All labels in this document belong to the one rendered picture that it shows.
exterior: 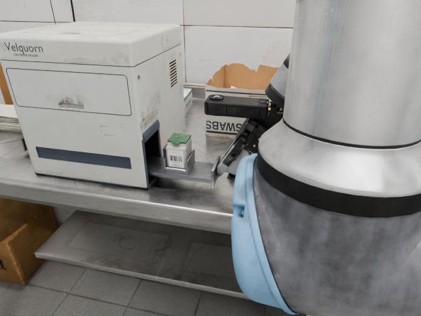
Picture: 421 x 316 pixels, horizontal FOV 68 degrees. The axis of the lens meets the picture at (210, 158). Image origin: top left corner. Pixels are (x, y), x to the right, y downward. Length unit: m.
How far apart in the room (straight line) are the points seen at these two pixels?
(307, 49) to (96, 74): 0.47
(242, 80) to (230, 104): 0.57
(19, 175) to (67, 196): 0.15
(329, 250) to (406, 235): 0.04
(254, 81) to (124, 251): 0.87
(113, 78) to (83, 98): 0.08
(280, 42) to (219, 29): 0.22
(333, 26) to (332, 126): 0.05
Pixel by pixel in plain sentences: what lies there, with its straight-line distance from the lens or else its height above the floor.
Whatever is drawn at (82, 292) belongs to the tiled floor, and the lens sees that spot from 1.70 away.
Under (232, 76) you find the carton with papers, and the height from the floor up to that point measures 0.98.
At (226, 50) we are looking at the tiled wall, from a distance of 1.17.
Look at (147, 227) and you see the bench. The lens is 1.52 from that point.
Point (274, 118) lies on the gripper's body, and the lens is 0.57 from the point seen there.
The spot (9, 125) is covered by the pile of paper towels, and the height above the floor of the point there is 0.89.
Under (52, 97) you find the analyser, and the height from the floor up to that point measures 1.06.
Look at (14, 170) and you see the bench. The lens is 0.86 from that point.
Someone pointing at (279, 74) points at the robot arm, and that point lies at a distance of 0.54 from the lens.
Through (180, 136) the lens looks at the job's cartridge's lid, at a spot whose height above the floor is 0.98.
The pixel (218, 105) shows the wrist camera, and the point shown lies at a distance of 0.55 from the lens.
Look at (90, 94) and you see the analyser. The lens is 0.63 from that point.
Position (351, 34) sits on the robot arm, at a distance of 0.18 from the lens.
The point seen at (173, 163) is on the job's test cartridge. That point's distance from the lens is 0.64.
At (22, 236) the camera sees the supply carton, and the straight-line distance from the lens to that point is 1.73.
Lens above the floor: 1.25
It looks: 28 degrees down
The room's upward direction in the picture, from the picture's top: straight up
